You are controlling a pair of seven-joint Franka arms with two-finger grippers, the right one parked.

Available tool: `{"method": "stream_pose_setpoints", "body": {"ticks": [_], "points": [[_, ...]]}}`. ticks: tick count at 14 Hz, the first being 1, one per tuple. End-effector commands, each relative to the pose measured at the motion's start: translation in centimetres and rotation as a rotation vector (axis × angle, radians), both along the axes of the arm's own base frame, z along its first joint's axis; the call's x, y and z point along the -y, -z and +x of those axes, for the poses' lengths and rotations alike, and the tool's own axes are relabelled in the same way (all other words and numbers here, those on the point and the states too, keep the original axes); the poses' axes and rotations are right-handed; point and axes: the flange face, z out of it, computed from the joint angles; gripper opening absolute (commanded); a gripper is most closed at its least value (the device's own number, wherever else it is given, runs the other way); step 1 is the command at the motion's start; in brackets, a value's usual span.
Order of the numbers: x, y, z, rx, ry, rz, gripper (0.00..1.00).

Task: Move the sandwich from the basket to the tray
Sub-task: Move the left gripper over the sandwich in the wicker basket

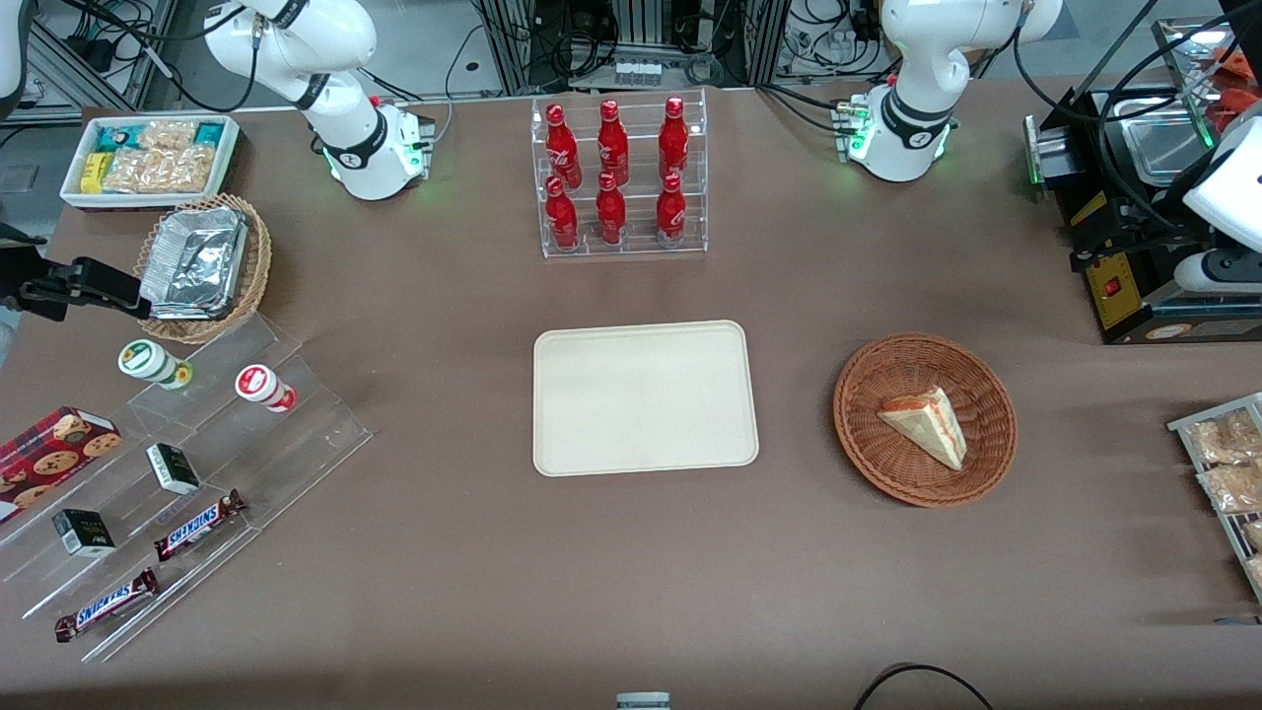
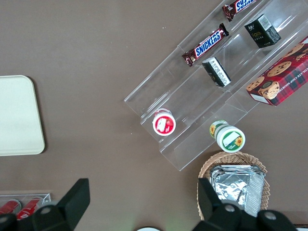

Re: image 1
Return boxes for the red cola bottle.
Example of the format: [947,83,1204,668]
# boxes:
[658,96,690,179]
[544,176,581,250]
[545,104,584,190]
[656,173,688,247]
[596,172,628,247]
[596,99,631,187]

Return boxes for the clear acrylic stepped display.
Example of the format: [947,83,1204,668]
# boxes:
[0,313,374,664]

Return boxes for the red cookie box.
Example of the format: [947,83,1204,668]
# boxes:
[0,405,123,524]

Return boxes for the red sausages on skewers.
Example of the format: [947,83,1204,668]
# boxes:
[1208,41,1262,134]

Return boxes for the aluminium frame rack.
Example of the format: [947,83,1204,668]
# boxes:
[478,0,795,95]

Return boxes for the black cable loop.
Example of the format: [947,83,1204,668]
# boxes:
[852,663,997,710]

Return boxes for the steel food pan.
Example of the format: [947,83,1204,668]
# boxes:
[1112,97,1219,186]

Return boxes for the small clear cracker bag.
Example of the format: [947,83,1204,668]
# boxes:
[137,119,199,152]

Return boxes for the round brown wicker basket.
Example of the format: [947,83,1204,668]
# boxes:
[833,332,1018,509]

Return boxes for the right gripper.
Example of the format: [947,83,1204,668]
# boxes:
[0,225,141,322]

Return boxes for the triangular sandwich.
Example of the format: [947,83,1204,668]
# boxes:
[877,386,969,471]

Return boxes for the aluminium foil tray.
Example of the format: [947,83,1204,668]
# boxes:
[139,206,249,321]

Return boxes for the white rectangular snack bin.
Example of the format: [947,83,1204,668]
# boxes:
[60,114,242,212]

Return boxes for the clear acrylic bottle rack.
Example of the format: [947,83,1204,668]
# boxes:
[530,88,710,260]

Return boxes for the black hot food display case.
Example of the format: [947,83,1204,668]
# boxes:
[1022,15,1262,346]

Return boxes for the light tan wicker basket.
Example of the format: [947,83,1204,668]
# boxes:
[134,193,273,345]

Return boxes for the green lid cup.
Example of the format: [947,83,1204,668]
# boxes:
[117,339,193,391]

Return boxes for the Snickers chocolate bar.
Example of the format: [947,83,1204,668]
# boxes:
[153,489,246,563]
[53,567,161,644]

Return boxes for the large clear cracker bag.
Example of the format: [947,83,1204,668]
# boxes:
[103,144,217,194]

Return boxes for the red lid cup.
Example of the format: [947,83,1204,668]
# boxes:
[235,364,298,413]

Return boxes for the small black box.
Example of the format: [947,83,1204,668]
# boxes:
[146,443,202,496]
[51,508,117,559]

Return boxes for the beige plastic serving tray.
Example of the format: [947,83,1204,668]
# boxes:
[532,319,760,478]

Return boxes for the tray of packaged snacks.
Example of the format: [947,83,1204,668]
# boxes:
[1167,391,1262,604]

